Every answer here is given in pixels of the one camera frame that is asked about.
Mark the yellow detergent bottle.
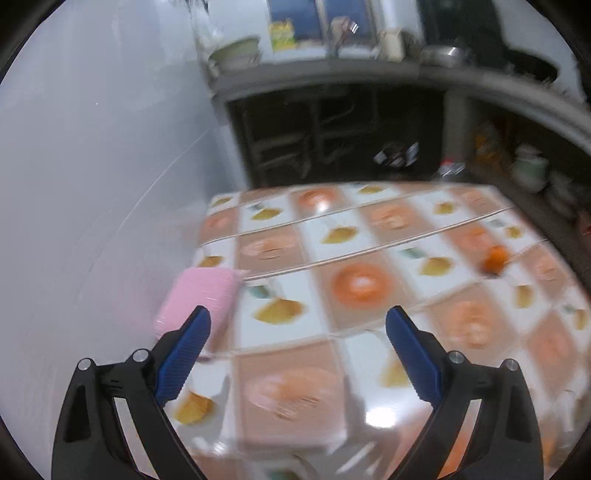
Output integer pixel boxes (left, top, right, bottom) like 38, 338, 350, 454
270, 21, 296, 51

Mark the yellow snack bag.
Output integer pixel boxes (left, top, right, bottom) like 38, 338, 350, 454
475, 124, 504, 167

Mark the white mug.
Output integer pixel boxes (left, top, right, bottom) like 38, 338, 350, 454
379, 30, 402, 61

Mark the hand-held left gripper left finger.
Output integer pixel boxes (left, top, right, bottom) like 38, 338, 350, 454
52, 305, 212, 480

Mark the orange mandarin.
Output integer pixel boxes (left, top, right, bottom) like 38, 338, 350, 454
482, 247, 511, 275

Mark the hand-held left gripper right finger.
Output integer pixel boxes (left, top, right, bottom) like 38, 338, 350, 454
385, 305, 543, 480

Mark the window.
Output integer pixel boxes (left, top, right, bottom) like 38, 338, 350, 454
268, 0, 384, 42

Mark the metal faucet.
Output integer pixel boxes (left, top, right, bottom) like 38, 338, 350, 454
330, 18, 358, 56

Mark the grey concrete counter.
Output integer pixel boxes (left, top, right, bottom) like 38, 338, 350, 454
210, 60, 591, 153

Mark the black cabinet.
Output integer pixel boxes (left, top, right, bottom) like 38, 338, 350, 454
418, 0, 509, 47

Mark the hanging clear plastic bag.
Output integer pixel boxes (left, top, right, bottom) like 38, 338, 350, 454
191, 9, 222, 47

